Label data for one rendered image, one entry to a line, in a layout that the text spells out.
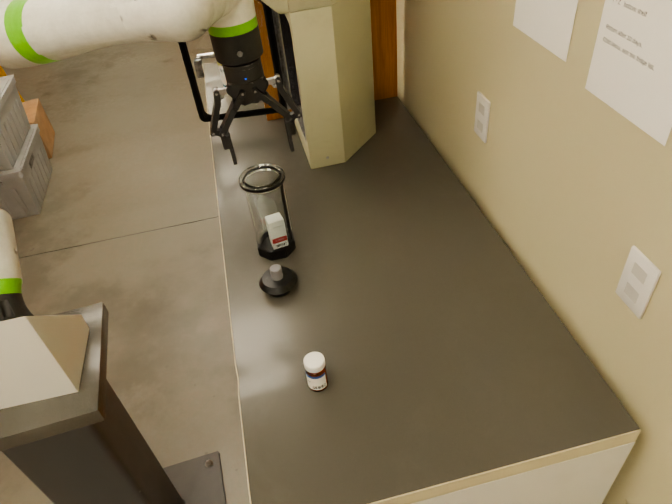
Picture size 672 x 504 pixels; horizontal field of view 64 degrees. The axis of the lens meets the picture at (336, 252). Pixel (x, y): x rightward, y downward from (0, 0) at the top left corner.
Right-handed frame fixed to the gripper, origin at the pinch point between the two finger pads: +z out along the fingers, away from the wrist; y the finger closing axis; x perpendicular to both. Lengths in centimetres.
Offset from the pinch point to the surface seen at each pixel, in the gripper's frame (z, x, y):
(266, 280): 28.4, 10.7, 6.4
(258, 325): 31.8, 20.8, 10.3
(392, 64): 22, -75, -53
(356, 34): -2, -46, -34
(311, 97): 9.6, -38.0, -17.3
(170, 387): 125, -41, 60
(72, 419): 31, 33, 50
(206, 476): 123, 3, 47
